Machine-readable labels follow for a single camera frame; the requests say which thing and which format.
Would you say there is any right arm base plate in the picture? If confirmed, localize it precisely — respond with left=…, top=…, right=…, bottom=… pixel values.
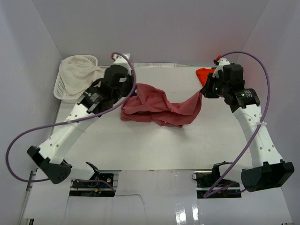
left=191, top=161, right=241, bottom=199

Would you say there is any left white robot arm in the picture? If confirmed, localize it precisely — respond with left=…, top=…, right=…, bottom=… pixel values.
left=27, top=65, right=135, bottom=187

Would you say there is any paper sheet at back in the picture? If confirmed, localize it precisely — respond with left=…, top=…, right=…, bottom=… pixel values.
left=133, top=63, right=177, bottom=68

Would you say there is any cream white t shirt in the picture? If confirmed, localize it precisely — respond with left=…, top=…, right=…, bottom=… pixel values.
left=59, top=55, right=104, bottom=95

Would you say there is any folded orange t shirt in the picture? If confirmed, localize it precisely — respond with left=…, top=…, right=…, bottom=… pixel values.
left=196, top=67, right=216, bottom=86

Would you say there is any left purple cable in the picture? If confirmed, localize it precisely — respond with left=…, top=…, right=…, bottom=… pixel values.
left=5, top=52, right=137, bottom=192

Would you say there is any white plastic basket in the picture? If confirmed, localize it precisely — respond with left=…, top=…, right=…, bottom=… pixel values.
left=53, top=55, right=98, bottom=104

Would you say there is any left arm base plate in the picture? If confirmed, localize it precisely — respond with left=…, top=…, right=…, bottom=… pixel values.
left=69, top=162, right=118, bottom=197

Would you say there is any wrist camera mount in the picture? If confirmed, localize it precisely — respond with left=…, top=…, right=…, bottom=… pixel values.
left=111, top=53, right=130, bottom=71
left=213, top=55, right=231, bottom=73

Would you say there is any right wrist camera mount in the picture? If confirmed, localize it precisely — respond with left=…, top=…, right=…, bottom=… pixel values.
left=213, top=55, right=231, bottom=73

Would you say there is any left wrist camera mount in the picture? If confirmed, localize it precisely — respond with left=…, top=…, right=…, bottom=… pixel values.
left=111, top=53, right=130, bottom=71

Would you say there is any pink t shirt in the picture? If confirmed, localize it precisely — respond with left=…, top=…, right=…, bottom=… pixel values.
left=120, top=83, right=202, bottom=128

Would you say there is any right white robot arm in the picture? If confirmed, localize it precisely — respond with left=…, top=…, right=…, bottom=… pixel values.
left=201, top=63, right=294, bottom=192

